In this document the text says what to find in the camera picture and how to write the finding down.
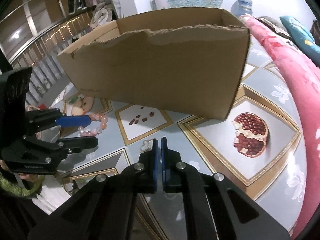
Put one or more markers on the silver butterfly ornament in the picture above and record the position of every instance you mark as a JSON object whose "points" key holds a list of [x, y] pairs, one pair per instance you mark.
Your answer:
{"points": [[146, 146]]}

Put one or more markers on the teal pillow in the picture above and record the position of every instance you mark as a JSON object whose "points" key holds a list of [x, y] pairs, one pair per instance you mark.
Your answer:
{"points": [[302, 38]]}

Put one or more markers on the woman in purple coat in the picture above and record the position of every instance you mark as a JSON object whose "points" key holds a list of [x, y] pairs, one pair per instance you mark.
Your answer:
{"points": [[315, 31]]}

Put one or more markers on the pink floral quilt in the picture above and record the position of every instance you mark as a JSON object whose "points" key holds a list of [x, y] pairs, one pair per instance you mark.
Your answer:
{"points": [[302, 79]]}

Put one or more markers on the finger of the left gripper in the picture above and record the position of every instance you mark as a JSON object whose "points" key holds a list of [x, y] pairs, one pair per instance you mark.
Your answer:
{"points": [[72, 121], [64, 145]]}

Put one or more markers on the blue water jug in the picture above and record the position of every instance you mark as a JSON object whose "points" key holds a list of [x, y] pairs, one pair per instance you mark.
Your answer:
{"points": [[242, 7]]}

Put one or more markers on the fruit pattern bed sheet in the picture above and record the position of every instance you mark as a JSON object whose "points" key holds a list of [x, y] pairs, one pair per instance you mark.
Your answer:
{"points": [[275, 179]]}

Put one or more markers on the metal stair railing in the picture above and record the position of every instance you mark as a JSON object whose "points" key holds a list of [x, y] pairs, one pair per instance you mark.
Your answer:
{"points": [[41, 51]]}

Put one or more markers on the person left hand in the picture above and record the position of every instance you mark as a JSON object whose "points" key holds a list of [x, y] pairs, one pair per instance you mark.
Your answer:
{"points": [[27, 177]]}

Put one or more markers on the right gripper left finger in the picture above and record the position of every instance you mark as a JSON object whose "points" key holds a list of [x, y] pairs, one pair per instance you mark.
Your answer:
{"points": [[104, 207]]}

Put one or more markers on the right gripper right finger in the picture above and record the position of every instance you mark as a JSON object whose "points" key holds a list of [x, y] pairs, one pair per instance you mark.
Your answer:
{"points": [[214, 207]]}

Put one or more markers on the brown cardboard box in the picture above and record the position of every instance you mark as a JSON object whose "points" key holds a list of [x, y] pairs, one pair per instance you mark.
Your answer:
{"points": [[187, 60]]}

